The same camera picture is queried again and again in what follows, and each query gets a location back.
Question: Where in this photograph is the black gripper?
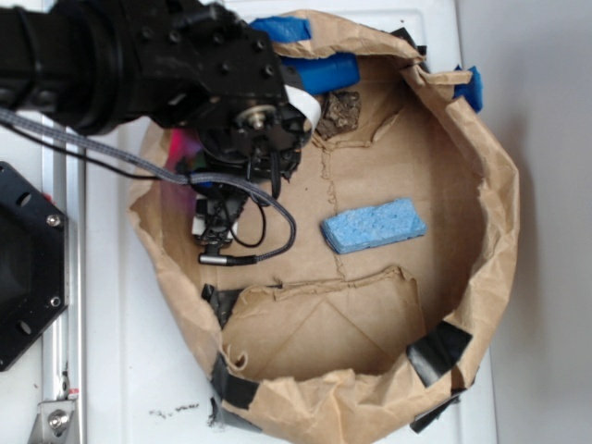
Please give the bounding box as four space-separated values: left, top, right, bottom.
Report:
191 94 315 179

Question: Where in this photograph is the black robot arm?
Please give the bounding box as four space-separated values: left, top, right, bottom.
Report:
1 1 312 179

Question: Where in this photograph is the brown rock chunk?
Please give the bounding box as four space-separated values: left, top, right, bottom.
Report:
316 91 362 141

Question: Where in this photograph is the blue plastic bottle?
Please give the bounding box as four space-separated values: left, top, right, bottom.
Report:
280 53 360 95

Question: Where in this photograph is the blue tape top strip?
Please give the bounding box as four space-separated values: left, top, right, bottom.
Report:
250 16 312 43

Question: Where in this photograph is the blue tape strip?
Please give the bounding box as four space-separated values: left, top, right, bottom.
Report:
453 67 484 113
250 16 312 43

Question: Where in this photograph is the blue sponge block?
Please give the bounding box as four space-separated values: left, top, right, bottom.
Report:
321 198 427 254

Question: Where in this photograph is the black tape inner left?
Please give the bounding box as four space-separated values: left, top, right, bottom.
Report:
202 284 243 329

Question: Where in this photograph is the black tape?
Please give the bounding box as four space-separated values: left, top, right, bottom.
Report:
390 27 427 57
409 388 465 434
406 321 473 388
202 284 243 329
210 353 262 433

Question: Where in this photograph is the black tape top right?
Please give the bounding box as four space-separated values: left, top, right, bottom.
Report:
390 27 427 57

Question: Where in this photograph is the brown paper bag tray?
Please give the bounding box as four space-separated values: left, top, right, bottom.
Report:
128 10 520 443

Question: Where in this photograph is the blue tape right strip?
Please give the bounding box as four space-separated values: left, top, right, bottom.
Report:
453 67 484 113

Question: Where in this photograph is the black tape bottom left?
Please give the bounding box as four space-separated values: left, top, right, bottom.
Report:
210 353 262 433

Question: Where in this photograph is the black tape lower right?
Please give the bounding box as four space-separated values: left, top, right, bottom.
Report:
406 321 473 388

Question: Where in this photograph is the white plastic board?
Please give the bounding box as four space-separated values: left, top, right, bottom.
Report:
85 0 499 444

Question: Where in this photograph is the black tape bottom right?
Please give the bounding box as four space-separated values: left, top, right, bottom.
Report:
409 388 465 434

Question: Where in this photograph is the white ribbon cable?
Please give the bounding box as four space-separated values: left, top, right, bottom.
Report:
282 84 323 131

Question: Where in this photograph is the grey braided cable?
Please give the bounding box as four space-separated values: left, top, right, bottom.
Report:
0 108 297 265

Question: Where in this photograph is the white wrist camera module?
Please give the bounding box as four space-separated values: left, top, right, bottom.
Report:
191 194 244 247

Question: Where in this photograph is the aluminium extrusion rail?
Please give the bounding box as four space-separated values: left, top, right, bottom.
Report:
30 148 87 443

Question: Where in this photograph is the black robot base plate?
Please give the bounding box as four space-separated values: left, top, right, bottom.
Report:
1 162 68 372

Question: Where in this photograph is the metal corner bracket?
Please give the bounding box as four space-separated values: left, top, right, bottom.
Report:
27 401 79 444

